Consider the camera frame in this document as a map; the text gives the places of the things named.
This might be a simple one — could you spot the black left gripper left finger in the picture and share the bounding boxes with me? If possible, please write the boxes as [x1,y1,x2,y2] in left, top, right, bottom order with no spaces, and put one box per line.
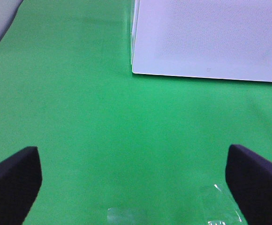
[0,146,42,225]

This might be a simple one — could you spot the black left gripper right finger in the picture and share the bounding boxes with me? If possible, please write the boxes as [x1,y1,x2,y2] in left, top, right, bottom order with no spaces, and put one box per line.
[225,144,272,225]

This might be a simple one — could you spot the white microwave door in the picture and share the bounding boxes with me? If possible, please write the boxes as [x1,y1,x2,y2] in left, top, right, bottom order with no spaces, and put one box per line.
[131,0,272,82]

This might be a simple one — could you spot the clear tape piece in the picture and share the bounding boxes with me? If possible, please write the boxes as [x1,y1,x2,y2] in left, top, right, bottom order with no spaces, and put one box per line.
[106,183,246,225]

